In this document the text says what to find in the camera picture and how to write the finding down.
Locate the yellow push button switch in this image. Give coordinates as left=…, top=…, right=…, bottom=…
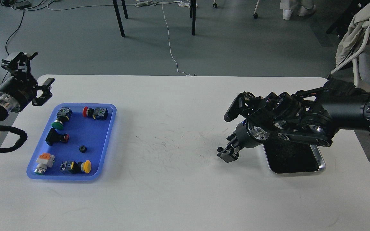
left=60, top=160, right=92, bottom=174

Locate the person in white trousers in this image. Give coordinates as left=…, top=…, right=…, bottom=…
left=279, top=0, right=317, bottom=20

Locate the blue plastic tray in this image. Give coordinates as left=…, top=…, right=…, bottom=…
left=26, top=103, right=117, bottom=181

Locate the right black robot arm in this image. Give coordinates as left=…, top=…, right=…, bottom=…
left=0, top=52, right=55, bottom=153

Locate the black table leg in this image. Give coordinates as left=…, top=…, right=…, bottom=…
left=190, top=0, right=197, bottom=36
left=112, top=0, right=129, bottom=38

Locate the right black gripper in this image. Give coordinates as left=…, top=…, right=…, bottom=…
left=0, top=52, right=55, bottom=113

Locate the silver metal tray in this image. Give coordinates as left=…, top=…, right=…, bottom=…
left=263, top=141, right=326, bottom=175

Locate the white floor cable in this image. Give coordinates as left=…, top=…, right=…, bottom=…
left=135, top=0, right=198, bottom=77

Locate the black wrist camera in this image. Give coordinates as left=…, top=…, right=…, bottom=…
left=224, top=92, right=247, bottom=122

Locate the beige jacket on chair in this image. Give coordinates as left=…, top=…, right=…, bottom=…
left=335, top=3, right=370, bottom=67

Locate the black floor cable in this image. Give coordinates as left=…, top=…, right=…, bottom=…
left=1, top=0, right=54, bottom=55

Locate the black table leg right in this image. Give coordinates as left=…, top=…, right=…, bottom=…
left=190, top=0, right=197, bottom=36

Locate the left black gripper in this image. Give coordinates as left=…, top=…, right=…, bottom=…
left=217, top=123, right=270, bottom=163

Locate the black selector switch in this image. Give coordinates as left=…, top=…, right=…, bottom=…
left=45, top=128, right=70, bottom=146

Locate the red push button switch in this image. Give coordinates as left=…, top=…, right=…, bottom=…
left=82, top=106, right=109, bottom=120

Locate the black table leg left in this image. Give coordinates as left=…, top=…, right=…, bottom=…
left=112, top=0, right=129, bottom=38

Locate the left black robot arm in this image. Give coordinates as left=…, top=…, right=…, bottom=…
left=217, top=79, right=370, bottom=163

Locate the orange grey push button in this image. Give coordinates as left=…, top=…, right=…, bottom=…
left=34, top=153, right=55, bottom=175

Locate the green push button switch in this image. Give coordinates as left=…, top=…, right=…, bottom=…
left=51, top=107, right=73, bottom=130

